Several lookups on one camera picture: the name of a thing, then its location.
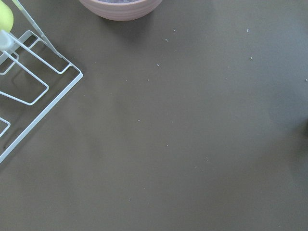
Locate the pink bowl with ice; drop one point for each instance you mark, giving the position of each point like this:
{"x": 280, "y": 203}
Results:
{"x": 121, "y": 11}

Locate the yellow cup on rack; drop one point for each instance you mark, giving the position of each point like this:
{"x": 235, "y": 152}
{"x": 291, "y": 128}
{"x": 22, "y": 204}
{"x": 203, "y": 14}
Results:
{"x": 6, "y": 17}

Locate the white wire rack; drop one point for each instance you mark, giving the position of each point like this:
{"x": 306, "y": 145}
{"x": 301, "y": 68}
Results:
{"x": 34, "y": 77}

